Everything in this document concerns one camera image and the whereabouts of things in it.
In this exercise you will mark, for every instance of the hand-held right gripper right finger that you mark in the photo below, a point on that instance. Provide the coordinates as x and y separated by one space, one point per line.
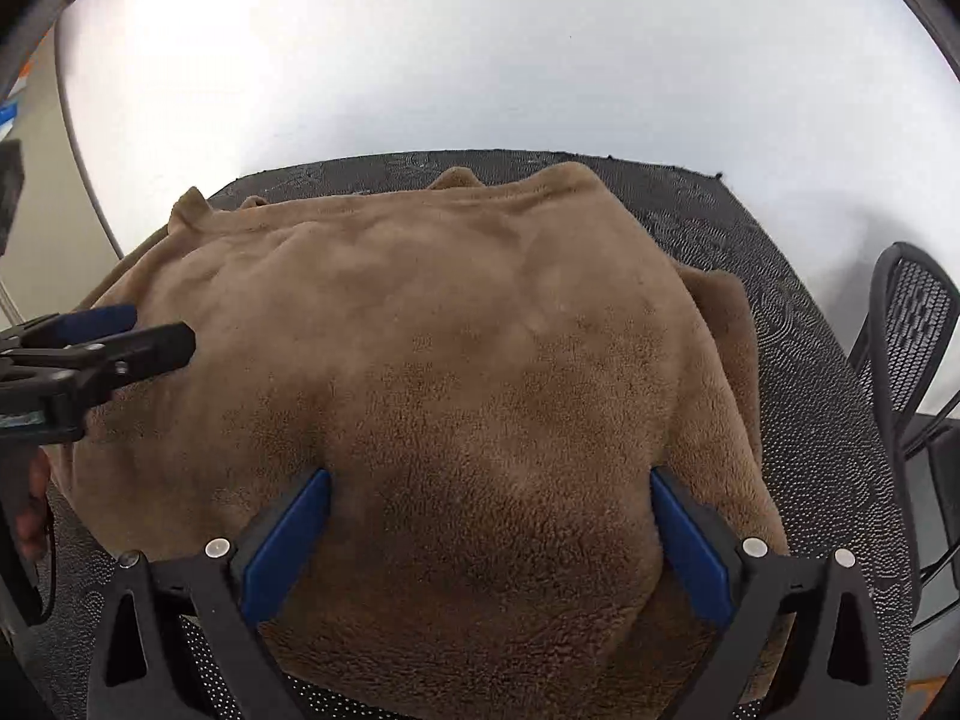
690 540

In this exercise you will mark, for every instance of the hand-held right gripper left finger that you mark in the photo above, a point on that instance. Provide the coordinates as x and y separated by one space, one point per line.
289 540

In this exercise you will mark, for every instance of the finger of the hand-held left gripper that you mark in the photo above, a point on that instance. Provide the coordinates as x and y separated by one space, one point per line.
97 322
150 349

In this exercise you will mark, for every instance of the brown fleece sweater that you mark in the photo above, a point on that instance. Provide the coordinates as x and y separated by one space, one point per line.
450 315

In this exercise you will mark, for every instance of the person's left hand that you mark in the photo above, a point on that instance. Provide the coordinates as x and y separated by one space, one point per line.
36 510

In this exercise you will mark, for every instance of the grey door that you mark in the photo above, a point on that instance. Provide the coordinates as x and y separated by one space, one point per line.
52 187

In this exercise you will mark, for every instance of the black dotted table mat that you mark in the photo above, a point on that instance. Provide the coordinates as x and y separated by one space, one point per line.
810 360

